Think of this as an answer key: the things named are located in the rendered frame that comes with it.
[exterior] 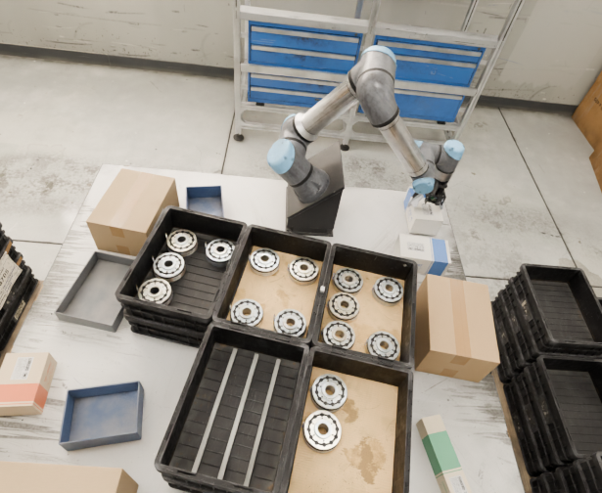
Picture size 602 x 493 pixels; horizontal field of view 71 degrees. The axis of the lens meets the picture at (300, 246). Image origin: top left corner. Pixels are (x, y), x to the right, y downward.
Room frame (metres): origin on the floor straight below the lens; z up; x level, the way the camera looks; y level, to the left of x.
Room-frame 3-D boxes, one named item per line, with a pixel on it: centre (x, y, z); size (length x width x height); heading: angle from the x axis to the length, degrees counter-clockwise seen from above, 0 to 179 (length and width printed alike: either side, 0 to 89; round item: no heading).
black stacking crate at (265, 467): (0.38, 0.09, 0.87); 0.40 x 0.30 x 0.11; 175
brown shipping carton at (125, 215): (1.08, 0.65, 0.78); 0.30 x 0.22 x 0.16; 178
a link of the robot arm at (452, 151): (1.35, -0.50, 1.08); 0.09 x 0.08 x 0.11; 88
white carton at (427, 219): (1.37, -0.50, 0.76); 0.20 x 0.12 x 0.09; 6
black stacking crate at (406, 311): (0.75, -0.24, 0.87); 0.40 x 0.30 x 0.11; 175
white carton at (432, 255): (1.13, -0.49, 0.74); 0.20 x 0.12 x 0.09; 91
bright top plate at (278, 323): (0.66, -0.01, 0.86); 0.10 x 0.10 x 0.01
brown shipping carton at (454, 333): (0.79, -0.57, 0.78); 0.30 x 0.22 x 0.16; 178
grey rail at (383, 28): (2.78, -0.21, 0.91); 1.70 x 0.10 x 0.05; 96
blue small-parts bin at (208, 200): (1.20, 0.42, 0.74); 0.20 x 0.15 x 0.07; 17
